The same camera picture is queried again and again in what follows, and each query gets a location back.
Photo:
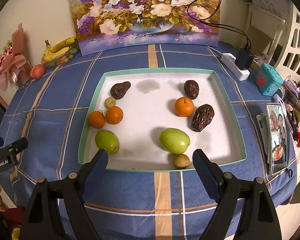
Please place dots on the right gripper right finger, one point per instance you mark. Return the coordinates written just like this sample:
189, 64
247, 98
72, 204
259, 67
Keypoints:
258, 218

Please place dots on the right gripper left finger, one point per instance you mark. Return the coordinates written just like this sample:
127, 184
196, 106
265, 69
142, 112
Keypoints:
42, 219

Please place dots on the small stemmed mandarin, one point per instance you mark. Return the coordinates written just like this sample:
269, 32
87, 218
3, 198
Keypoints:
96, 119

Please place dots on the green apple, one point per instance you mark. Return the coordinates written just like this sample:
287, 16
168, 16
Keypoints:
174, 140
108, 141

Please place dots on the dark brown date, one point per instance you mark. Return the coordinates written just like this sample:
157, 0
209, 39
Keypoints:
202, 117

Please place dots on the orange mandarin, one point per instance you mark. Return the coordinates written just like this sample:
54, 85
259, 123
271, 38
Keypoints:
183, 107
114, 115

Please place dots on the dark brown avocado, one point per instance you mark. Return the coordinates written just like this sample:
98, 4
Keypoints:
119, 90

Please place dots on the white tray teal rim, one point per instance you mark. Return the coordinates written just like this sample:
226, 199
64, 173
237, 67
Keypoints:
148, 110

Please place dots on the pink flower bouquet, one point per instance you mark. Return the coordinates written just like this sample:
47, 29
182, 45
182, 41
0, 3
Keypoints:
12, 57

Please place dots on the red peach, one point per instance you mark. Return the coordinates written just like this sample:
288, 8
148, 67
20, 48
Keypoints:
37, 71

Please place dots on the clear fruit container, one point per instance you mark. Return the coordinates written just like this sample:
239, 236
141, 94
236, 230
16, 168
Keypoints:
54, 59

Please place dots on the yellow banana bunch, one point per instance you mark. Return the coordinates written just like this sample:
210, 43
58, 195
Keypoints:
68, 42

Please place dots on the clutter of small trinkets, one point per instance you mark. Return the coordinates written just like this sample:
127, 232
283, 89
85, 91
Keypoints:
289, 92

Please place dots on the teal toy box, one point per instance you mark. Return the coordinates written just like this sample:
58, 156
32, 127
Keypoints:
268, 80

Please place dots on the black power adapter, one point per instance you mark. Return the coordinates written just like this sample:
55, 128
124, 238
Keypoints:
244, 59

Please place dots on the white chair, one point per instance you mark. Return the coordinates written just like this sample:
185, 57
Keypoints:
281, 49

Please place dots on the floral painting canvas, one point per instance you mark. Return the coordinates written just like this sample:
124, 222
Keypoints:
108, 24

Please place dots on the photo frame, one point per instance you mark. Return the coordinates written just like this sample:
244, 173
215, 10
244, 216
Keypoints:
272, 127

